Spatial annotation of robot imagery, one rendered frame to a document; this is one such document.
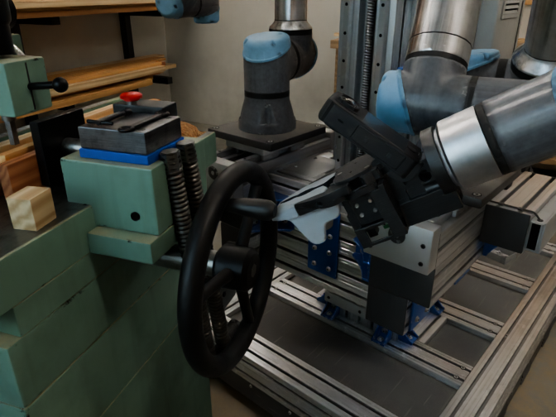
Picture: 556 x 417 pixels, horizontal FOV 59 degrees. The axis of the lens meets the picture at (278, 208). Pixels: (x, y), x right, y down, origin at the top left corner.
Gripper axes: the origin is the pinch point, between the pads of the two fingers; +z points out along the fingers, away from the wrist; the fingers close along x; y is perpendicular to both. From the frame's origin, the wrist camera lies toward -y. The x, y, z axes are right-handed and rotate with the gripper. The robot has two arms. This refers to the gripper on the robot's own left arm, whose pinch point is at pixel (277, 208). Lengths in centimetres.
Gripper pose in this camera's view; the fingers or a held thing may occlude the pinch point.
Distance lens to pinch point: 58.9
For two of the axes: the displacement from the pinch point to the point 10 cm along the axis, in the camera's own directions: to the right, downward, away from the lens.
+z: -8.1, 3.5, 4.7
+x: 3.2, -4.1, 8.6
